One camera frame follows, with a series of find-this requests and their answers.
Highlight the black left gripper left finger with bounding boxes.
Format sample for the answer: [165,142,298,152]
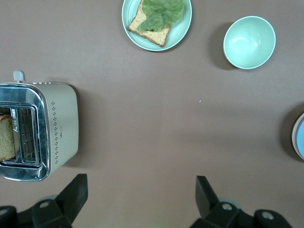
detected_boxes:
[31,173,89,228]

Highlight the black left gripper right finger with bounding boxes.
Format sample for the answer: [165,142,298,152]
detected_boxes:
[190,175,256,228]

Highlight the blue plate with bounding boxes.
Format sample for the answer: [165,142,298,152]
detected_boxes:
[296,119,304,159]

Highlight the beige chrome toaster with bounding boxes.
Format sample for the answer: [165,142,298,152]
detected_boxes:
[0,70,79,183]

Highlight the brown toast slice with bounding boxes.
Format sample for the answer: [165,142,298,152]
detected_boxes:
[0,114,17,162]

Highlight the beige plate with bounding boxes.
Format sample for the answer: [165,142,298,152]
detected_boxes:
[291,112,304,162]

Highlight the green bowl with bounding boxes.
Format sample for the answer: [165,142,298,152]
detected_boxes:
[222,15,277,70]

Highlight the brown bread slice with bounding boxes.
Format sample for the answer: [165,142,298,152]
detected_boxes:
[127,0,172,48]

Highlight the green plate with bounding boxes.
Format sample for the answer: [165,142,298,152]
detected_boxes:
[121,0,193,52]

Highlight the green lettuce leaf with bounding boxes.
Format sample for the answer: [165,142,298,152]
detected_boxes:
[137,0,186,33]

